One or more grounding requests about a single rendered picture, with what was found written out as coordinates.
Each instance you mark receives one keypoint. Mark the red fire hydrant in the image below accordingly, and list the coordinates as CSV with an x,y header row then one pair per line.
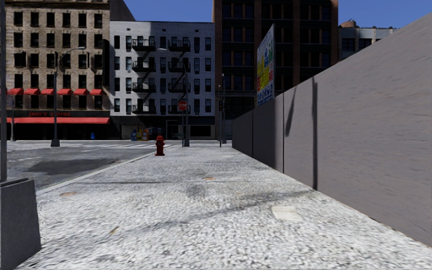
x,y
159,145

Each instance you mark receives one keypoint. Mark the yellow newspaper box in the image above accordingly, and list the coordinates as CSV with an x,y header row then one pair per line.
x,y
139,135

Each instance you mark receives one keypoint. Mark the blue newspaper box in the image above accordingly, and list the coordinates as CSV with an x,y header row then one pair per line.
x,y
134,135

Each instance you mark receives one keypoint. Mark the colourful billboard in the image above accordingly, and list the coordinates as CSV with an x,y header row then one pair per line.
x,y
265,67

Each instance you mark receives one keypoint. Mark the white brick building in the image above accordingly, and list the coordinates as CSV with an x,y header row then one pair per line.
x,y
157,30

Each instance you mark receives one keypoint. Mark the dark brown brick building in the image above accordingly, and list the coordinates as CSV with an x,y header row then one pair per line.
x,y
300,40

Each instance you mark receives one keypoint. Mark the tan brick building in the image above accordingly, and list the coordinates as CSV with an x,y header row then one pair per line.
x,y
81,72

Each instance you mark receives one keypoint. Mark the grey street lamp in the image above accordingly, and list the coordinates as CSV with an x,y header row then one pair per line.
x,y
55,111

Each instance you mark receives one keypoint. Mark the grey concrete building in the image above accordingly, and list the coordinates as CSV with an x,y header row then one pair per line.
x,y
357,42

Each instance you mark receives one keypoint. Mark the grey pole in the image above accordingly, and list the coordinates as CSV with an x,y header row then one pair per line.
x,y
3,101

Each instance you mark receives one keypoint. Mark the sign on a post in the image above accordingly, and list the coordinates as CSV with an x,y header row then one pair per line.
x,y
182,106

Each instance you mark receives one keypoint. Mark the grey hoarding wall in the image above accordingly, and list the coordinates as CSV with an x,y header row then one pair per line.
x,y
364,128

